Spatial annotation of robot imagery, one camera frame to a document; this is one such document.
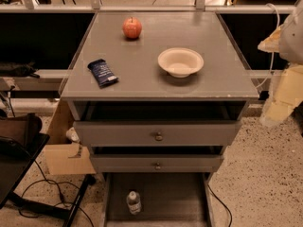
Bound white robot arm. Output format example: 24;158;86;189
258;4;303;127

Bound black cable right floor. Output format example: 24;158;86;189
206;183;234;227

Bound cardboard box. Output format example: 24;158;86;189
44;100;96;175

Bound clear plastic water bottle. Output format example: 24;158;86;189
126;191;142;215

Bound brown bag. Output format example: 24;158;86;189
0;113;42;148

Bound grey top drawer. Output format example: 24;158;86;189
74;101;244;147

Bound black floor cable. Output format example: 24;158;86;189
17;159;95;227

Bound white hanging cable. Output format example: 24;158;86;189
255;3;281;90

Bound red apple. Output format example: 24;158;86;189
122;17;142;39

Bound black cart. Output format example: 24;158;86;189
0;133;96;227

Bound grey drawer cabinet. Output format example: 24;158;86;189
60;10;260;227

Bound white paper bowl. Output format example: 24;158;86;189
158;47;205;78

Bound grey bottom drawer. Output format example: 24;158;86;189
99;173;215;227

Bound dark blue snack packet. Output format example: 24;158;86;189
87;59;118;88

